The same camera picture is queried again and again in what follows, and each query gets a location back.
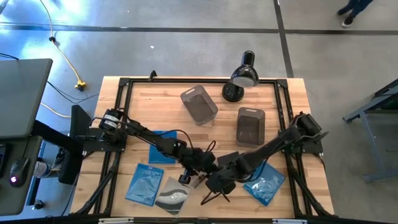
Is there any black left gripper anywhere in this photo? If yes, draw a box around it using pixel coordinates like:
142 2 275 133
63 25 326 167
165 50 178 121
178 147 218 185

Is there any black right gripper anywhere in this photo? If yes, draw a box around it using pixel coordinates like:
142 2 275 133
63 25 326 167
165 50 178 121
200 172 238 206

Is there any grey translucent plastic bin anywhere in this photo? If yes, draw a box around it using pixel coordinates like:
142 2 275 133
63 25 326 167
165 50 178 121
235 106 266 149
180 84 219 127

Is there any black desk lamp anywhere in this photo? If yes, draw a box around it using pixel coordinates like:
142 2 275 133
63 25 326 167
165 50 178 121
221 50 260 103

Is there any clear plastic bottle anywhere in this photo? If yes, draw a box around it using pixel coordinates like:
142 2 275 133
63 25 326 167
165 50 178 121
32 161 52 178

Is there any grey metal cart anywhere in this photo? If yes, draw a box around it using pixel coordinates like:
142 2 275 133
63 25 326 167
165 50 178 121
343 77 398 183

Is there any black computer mouse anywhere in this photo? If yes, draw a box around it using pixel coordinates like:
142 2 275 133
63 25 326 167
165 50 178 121
9 157 30 188

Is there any grey side desk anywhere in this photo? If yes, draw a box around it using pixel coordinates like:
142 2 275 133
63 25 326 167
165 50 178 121
0 58 53 215

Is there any person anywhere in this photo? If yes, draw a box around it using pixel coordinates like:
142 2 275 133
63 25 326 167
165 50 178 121
337 0 374 28

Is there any black camera cable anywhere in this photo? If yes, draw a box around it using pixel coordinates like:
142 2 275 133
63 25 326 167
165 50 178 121
154 129 217 155

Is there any black aluminium table frame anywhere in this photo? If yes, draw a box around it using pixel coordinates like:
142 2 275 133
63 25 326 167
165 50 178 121
73 77 335 218

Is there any black floor cable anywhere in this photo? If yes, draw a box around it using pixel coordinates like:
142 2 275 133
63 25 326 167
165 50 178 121
46 80 100 105

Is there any yellow extension cable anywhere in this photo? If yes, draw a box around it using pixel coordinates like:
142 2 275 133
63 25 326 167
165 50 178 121
39 0 88 119

